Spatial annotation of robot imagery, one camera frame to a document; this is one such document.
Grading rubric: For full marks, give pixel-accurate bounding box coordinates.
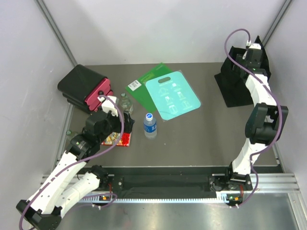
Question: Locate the small green glass bottle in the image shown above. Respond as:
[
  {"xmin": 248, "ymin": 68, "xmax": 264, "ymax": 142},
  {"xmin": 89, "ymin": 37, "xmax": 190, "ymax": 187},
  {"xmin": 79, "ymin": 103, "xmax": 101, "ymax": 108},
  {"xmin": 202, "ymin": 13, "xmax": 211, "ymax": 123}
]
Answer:
[{"xmin": 66, "ymin": 130, "xmax": 78, "ymax": 142}]

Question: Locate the clear empty plastic bottle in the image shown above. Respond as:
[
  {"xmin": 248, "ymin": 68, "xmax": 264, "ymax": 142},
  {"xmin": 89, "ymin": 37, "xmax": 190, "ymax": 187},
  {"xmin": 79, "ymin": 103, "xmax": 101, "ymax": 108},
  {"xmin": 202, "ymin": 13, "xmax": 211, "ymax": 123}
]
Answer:
[{"xmin": 119, "ymin": 93, "xmax": 134, "ymax": 114}]

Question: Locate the black canvas bag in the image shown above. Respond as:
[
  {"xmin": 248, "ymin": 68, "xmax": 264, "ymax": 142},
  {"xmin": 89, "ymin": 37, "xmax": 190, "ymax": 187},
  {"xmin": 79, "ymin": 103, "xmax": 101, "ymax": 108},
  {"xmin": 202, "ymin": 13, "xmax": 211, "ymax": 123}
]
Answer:
[{"xmin": 214, "ymin": 36, "xmax": 271, "ymax": 107}]

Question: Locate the green plastic board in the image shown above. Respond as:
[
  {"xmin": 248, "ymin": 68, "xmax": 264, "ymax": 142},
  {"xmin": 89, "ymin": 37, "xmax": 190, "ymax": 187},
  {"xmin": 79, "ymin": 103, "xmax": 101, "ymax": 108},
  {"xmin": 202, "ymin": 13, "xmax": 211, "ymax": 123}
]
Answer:
[{"xmin": 125, "ymin": 63, "xmax": 172, "ymax": 113}]

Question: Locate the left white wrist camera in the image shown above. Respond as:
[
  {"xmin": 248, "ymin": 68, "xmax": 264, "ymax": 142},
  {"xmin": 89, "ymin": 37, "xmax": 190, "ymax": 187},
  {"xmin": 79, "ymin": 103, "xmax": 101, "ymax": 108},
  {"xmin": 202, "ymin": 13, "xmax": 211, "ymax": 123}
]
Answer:
[{"xmin": 98, "ymin": 95, "xmax": 119, "ymax": 117}]

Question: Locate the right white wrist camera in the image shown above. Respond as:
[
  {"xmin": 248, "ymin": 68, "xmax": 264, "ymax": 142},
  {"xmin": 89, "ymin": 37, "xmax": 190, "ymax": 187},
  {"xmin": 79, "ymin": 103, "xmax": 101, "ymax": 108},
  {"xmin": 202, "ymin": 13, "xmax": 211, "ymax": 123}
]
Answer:
[{"xmin": 243, "ymin": 40, "xmax": 262, "ymax": 62}]

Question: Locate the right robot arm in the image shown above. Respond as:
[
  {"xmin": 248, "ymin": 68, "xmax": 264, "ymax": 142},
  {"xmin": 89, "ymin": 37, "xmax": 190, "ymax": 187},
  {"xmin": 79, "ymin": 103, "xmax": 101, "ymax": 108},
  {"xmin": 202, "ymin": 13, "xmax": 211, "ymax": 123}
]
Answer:
[{"xmin": 210, "ymin": 43, "xmax": 289, "ymax": 192}]

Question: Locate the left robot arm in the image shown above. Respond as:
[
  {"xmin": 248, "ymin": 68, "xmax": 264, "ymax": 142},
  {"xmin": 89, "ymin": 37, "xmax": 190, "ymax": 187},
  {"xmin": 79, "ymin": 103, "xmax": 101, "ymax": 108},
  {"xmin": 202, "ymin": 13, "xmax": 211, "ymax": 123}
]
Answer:
[{"xmin": 16, "ymin": 110, "xmax": 135, "ymax": 230}]

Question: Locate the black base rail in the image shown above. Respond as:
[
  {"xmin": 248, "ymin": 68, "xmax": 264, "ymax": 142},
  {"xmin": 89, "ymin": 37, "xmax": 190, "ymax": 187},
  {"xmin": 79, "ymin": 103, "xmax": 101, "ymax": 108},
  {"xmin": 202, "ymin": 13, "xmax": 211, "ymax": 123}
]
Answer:
[{"xmin": 67, "ymin": 166, "xmax": 252, "ymax": 199}]

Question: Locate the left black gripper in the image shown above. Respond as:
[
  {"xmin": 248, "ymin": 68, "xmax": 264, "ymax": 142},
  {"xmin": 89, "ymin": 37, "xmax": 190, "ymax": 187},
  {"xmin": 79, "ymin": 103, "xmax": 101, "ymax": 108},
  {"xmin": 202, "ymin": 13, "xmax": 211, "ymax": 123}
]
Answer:
[{"xmin": 97, "ymin": 110, "xmax": 134, "ymax": 143}]

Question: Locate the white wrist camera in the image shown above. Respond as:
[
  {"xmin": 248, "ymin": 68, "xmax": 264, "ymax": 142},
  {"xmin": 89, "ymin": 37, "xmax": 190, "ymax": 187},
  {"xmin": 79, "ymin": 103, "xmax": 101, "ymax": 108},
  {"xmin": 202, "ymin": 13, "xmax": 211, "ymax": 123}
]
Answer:
[
  {"xmin": 243, "ymin": 40, "xmax": 262, "ymax": 62},
  {"xmin": 98, "ymin": 95, "xmax": 119, "ymax": 117}
]

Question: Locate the teal folding board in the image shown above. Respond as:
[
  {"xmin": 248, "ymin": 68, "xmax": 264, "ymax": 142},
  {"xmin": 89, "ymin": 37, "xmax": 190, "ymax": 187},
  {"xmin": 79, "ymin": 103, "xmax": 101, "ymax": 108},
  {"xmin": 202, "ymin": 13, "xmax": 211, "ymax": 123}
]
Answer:
[{"xmin": 145, "ymin": 70, "xmax": 201, "ymax": 121}]

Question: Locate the clear water bottle blue cap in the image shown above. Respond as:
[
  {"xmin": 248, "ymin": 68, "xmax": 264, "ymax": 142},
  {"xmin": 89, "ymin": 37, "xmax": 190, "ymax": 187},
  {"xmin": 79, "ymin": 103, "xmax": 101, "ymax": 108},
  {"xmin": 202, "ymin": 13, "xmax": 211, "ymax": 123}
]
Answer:
[{"xmin": 143, "ymin": 113, "xmax": 157, "ymax": 139}]

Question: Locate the black and pink case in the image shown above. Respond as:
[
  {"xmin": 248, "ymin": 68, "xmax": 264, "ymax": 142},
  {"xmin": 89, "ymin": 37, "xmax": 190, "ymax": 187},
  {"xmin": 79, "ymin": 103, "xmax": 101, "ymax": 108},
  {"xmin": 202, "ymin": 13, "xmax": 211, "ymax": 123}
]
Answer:
[{"xmin": 57, "ymin": 64, "xmax": 114, "ymax": 114}]

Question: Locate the red illustrated book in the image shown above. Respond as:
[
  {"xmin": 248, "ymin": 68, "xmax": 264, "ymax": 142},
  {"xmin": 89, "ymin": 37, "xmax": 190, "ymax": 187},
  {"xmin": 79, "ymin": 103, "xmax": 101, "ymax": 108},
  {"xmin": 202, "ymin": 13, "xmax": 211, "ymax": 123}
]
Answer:
[{"xmin": 101, "ymin": 132, "xmax": 131, "ymax": 147}]

